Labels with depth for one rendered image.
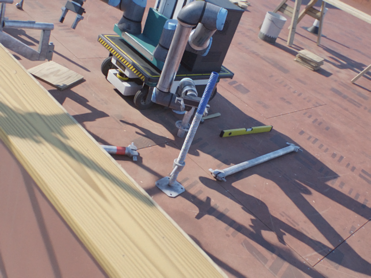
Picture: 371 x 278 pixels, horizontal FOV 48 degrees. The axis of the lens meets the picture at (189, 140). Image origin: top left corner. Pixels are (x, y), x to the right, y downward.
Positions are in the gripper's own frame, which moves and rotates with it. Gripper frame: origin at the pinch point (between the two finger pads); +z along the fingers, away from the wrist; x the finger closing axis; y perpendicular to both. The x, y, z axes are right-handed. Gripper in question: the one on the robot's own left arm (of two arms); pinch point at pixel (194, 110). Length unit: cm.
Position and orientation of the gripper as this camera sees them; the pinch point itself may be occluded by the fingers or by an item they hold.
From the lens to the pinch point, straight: 233.2
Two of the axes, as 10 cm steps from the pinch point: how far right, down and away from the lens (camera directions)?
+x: 9.4, 2.0, 2.9
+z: 1.3, 5.6, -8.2
